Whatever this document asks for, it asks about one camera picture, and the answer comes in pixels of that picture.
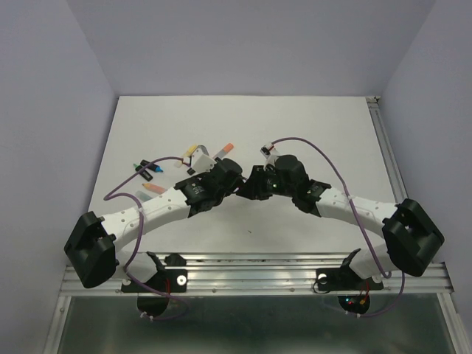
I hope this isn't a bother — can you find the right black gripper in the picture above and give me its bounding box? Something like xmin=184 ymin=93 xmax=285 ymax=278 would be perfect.
xmin=234 ymin=165 xmax=295 ymax=201

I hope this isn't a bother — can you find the translucent highlighter orange ink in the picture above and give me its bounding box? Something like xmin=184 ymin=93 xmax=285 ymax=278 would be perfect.
xmin=142 ymin=182 xmax=167 ymax=195

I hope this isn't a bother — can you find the black highlighter blue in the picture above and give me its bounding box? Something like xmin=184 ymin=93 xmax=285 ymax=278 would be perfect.
xmin=140 ymin=159 xmax=163 ymax=173

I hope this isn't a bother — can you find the black highlighter green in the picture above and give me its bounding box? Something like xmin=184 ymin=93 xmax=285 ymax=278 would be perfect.
xmin=134 ymin=165 xmax=153 ymax=181

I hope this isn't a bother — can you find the translucent highlighter mint green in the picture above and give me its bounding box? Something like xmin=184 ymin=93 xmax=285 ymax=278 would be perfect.
xmin=135 ymin=190 xmax=153 ymax=202

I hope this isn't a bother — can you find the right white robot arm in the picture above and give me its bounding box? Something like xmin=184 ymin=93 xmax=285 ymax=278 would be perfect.
xmin=237 ymin=155 xmax=445 ymax=288

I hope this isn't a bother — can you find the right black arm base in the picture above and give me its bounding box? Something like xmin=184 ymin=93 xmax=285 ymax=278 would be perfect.
xmin=311 ymin=249 xmax=384 ymax=317

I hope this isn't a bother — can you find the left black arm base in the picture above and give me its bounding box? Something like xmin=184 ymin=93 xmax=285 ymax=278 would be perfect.
xmin=121 ymin=251 xmax=190 ymax=322

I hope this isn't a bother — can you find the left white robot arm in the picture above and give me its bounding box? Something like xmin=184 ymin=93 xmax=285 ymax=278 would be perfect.
xmin=64 ymin=159 xmax=243 ymax=288

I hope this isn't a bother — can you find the yellow translucent highlighter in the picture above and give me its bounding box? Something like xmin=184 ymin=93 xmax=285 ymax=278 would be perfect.
xmin=174 ymin=145 xmax=197 ymax=168

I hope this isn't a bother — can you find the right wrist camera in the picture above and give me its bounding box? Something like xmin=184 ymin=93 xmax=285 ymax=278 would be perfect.
xmin=260 ymin=142 xmax=280 ymax=166

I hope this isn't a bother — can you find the aluminium front rail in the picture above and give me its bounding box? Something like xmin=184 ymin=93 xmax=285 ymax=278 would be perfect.
xmin=60 ymin=253 xmax=454 ymax=296

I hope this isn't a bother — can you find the aluminium rail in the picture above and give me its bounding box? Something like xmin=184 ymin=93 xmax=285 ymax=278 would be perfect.
xmin=60 ymin=253 xmax=454 ymax=296
xmin=366 ymin=96 xmax=408 ymax=202

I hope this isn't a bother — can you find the aluminium right rail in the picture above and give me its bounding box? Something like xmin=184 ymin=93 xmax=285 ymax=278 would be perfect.
xmin=366 ymin=96 xmax=408 ymax=202

